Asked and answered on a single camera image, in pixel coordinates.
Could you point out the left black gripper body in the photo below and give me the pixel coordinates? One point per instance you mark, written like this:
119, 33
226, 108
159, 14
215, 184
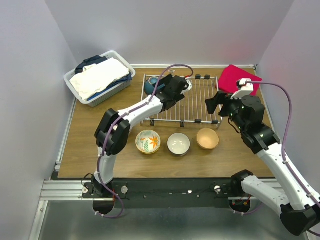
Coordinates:
178, 97

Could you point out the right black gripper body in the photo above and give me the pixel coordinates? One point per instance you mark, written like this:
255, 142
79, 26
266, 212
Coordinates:
230, 108

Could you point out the plain teal bowl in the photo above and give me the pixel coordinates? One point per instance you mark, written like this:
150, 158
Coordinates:
149, 85

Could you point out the cream bowl with drawing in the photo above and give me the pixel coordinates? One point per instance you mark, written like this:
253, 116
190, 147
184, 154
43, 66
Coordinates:
207, 139

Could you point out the teal and white bowl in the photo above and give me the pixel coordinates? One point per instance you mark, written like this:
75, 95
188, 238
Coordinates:
178, 144

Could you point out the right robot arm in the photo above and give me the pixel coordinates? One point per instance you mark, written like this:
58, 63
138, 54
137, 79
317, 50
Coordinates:
299, 205

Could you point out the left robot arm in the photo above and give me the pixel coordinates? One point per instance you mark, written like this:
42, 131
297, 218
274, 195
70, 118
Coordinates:
115, 126

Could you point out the red folded cloth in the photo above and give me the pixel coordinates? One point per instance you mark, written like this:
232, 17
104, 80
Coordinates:
229, 77

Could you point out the white plastic laundry basket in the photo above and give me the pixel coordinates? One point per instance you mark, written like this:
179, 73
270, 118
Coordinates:
111, 90

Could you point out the white folded cloth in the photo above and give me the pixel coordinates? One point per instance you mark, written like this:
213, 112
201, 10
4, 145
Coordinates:
97, 77

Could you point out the dark blue folded cloth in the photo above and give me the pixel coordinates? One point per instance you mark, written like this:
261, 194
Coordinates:
97, 59

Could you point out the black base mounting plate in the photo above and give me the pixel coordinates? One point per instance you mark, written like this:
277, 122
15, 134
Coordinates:
206, 201

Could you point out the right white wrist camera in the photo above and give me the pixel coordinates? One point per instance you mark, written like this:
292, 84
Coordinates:
245, 87

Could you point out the metal wire dish rack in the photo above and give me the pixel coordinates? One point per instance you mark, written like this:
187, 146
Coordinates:
192, 109

